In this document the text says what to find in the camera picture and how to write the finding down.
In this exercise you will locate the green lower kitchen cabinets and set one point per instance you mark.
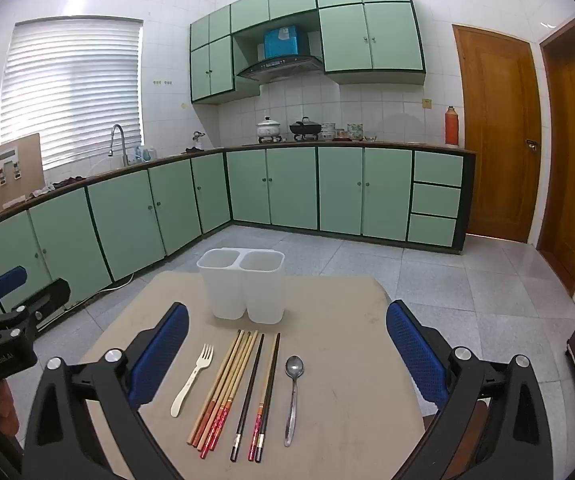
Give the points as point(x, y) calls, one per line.
point(292, 185)

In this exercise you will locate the blue box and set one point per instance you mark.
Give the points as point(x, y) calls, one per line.
point(282, 42)

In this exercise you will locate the person's left hand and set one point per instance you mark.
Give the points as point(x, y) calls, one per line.
point(6, 407)

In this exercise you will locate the metal kitchen faucet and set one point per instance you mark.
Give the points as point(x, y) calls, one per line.
point(117, 130)

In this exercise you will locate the dark cloth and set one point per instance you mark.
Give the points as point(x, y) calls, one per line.
point(67, 181)

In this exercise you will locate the white two-compartment utensil holder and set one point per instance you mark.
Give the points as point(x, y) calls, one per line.
point(240, 290)

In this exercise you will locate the plain wooden door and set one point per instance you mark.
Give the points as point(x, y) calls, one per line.
point(572, 160)

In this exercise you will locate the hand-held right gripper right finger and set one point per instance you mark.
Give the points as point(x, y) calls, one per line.
point(417, 355)

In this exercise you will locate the white lidded pot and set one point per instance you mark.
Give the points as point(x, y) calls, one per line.
point(269, 128)

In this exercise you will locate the translucent plastic bottle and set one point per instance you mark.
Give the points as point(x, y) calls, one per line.
point(146, 154)

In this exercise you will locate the small metal fixture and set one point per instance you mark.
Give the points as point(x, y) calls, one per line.
point(198, 137)

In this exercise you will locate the red thermos flask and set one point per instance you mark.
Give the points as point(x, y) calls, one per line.
point(451, 127)

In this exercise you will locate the patterned ceramic jar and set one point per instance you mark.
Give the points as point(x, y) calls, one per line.
point(355, 132)

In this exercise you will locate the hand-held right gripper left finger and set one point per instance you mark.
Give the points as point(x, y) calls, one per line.
point(167, 355)

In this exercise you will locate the black chopstick red patterned end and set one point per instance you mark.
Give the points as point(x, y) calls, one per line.
point(264, 395)

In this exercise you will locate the cream plastic fork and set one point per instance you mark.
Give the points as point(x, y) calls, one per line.
point(192, 382)

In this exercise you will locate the white window blinds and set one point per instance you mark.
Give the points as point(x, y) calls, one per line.
point(67, 90)

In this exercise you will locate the black wok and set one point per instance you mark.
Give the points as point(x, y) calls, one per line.
point(305, 129)

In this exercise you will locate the metal spoon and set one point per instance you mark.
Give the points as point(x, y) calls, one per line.
point(295, 366)

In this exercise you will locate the black range hood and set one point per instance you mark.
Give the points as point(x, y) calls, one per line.
point(280, 66)

